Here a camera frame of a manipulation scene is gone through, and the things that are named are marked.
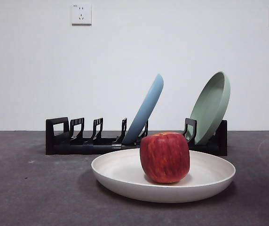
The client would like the cream yellow plate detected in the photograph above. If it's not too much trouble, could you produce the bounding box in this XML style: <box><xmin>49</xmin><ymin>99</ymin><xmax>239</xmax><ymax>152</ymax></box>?
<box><xmin>91</xmin><ymin>147</ymin><xmax>236</xmax><ymax>203</ymax></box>

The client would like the red apple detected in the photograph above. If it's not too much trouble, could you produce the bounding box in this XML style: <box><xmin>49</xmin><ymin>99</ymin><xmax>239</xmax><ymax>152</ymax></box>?
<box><xmin>139</xmin><ymin>131</ymin><xmax>190</xmax><ymax>184</ymax></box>

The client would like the blue plate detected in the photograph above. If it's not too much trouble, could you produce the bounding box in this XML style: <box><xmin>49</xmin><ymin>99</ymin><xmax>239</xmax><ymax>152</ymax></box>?
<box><xmin>121</xmin><ymin>73</ymin><xmax>164</xmax><ymax>145</ymax></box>

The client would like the green plate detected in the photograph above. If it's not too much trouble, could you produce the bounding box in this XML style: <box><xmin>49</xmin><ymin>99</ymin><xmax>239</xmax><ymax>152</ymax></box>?
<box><xmin>189</xmin><ymin>72</ymin><xmax>231</xmax><ymax>145</ymax></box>

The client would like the white wall socket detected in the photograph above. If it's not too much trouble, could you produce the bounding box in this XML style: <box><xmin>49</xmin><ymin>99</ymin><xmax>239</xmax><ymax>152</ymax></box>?
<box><xmin>71</xmin><ymin>3</ymin><xmax>92</xmax><ymax>25</ymax></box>

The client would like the black plate rack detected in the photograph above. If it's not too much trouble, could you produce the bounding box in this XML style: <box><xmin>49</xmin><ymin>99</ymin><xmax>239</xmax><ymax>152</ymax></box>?
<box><xmin>45</xmin><ymin>117</ymin><xmax>228</xmax><ymax>156</ymax></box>

